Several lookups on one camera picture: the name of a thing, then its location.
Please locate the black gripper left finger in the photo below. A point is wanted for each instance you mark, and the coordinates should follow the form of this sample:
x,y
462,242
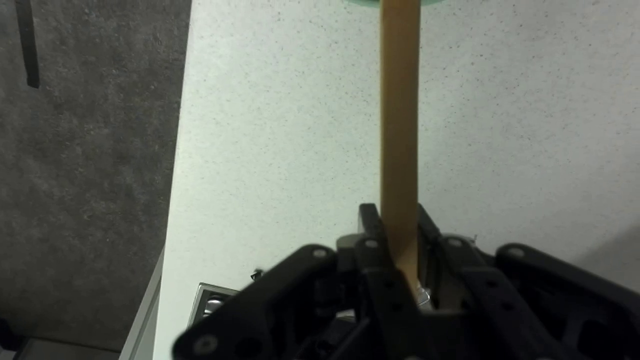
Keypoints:
x,y
301,306

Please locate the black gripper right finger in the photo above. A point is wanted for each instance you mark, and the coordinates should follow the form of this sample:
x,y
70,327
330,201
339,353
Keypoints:
x,y
521,306

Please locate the mint green bowl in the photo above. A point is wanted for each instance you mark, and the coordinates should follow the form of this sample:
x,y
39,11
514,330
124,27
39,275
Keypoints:
x,y
433,3

